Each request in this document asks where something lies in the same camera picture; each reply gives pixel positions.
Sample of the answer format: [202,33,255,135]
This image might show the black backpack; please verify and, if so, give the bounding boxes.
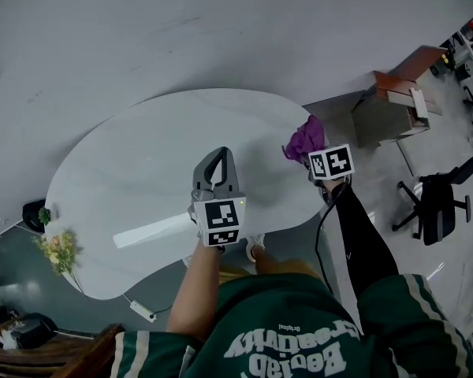
[22,198,49,234]

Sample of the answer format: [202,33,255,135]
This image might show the person's left forearm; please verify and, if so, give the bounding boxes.
[166,243,222,343]

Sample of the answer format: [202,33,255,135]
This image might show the cardboard box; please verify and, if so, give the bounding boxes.
[351,45,449,150]

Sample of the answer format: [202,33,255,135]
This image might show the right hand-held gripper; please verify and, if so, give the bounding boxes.
[307,143,356,206]

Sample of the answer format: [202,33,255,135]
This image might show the person's yellow trousers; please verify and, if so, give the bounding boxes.
[218,249,325,287]

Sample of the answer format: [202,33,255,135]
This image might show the wooden chair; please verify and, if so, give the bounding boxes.
[0,321,126,378]

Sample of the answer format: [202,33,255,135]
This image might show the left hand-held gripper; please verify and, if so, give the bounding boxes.
[187,146,248,249]

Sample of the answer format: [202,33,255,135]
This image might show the person's right forearm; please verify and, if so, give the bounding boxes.
[322,178,400,297]

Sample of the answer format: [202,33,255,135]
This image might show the artificial flower bouquet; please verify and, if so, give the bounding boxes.
[31,228,84,291]

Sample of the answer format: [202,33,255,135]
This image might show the purple cloth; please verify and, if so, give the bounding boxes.
[281,114,326,165]

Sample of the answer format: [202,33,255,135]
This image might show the black floor bag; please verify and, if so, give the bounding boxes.
[0,312,59,350]

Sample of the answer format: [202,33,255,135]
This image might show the person's green jersey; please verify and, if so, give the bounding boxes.
[110,272,473,378]

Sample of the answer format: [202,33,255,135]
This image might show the white oval table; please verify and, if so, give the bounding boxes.
[43,88,332,301]

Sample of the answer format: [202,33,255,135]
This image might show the white power strip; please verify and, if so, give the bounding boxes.
[129,298,159,324]

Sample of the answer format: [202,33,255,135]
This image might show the person's right shoe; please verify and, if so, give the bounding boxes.
[244,232,267,264]

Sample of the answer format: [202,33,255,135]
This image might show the small potted succulent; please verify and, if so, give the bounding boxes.
[37,206,61,226]

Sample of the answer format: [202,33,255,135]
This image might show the black office chair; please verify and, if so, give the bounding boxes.
[391,141,473,247]

